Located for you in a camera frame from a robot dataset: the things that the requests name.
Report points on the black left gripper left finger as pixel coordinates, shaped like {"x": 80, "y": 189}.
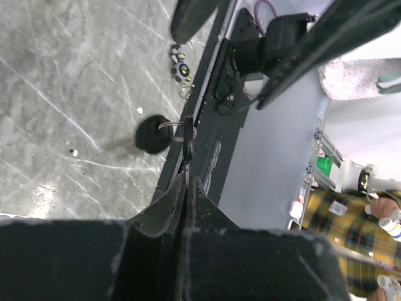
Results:
{"x": 106, "y": 259}

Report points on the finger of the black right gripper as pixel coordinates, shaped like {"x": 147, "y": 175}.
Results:
{"x": 344, "y": 26}
{"x": 189, "y": 16}

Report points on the aluminium rail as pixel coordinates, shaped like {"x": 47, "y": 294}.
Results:
{"x": 323, "y": 156}

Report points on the person in yellow plaid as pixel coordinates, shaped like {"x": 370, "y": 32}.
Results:
{"x": 351, "y": 220}

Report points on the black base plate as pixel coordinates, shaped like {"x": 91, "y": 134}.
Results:
{"x": 218, "y": 102}

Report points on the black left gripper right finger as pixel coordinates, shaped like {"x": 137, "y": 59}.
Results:
{"x": 223, "y": 262}

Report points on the black head key pair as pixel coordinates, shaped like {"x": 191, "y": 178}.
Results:
{"x": 155, "y": 134}

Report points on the robot figure keychain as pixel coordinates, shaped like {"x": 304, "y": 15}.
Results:
{"x": 181, "y": 72}

